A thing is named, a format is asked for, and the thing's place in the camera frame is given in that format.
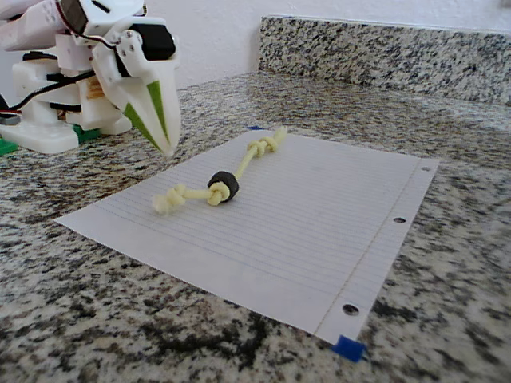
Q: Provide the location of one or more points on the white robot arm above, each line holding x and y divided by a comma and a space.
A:
24, 36

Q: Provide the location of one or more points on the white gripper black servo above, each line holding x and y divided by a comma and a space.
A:
149, 77

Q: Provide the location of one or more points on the lined white paper sheet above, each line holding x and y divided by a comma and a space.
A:
279, 247

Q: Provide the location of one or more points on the green plastic base clamp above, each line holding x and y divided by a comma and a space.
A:
85, 133
6, 147

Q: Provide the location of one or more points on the black hex nut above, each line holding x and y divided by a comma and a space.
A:
229, 187

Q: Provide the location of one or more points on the speckled granite backsplash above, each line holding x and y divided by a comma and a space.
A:
379, 56

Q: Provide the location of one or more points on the blue tape piece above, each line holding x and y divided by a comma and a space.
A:
254, 128
349, 348

